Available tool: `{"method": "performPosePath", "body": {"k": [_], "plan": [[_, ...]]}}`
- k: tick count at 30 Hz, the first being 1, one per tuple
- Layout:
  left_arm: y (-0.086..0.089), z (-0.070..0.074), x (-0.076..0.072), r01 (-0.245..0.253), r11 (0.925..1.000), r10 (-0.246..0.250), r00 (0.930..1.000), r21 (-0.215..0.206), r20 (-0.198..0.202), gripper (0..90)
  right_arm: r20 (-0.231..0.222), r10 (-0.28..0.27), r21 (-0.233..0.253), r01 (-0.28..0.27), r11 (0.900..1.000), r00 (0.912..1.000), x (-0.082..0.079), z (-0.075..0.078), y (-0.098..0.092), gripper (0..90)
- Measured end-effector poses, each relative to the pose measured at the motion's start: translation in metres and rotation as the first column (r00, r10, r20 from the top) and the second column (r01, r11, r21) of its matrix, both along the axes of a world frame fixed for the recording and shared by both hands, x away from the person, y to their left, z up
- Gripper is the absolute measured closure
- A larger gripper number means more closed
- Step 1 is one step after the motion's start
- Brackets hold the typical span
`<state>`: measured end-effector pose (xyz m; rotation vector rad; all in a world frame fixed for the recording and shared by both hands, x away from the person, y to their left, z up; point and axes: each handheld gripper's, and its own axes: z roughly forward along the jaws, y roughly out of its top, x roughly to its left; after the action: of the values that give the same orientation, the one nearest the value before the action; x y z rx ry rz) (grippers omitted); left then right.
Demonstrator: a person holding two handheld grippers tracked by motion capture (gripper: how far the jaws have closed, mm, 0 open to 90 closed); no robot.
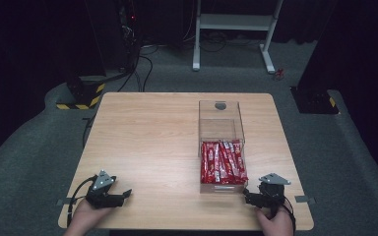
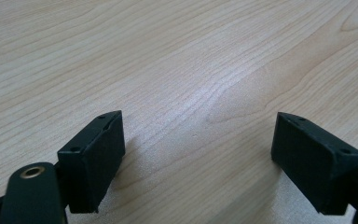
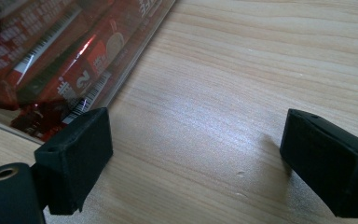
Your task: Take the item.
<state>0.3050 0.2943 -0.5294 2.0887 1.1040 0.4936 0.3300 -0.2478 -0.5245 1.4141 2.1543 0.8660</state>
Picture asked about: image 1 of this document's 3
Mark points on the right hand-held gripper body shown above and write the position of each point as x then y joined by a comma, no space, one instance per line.
272,190

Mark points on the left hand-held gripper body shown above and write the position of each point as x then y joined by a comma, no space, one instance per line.
101,185

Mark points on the clear plastic drawer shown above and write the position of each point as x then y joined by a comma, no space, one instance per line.
223,188

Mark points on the person's right hand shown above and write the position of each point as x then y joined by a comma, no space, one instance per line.
275,223

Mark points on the person's left hand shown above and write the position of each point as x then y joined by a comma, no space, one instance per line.
87,219

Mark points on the grey tape strip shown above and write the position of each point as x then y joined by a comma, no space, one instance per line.
66,201
305,199

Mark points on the pile of red stick packets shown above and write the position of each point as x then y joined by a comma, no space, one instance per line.
223,162

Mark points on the clear plastic drawer case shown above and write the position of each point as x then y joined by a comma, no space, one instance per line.
221,124

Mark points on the black yellow striped stand base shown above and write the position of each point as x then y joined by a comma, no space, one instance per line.
85,95

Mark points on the small red floor object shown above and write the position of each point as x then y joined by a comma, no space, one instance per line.
279,74

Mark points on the dark equipment rack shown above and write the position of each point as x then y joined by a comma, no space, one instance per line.
128,32

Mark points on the white metal desk frame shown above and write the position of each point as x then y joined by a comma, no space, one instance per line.
234,22

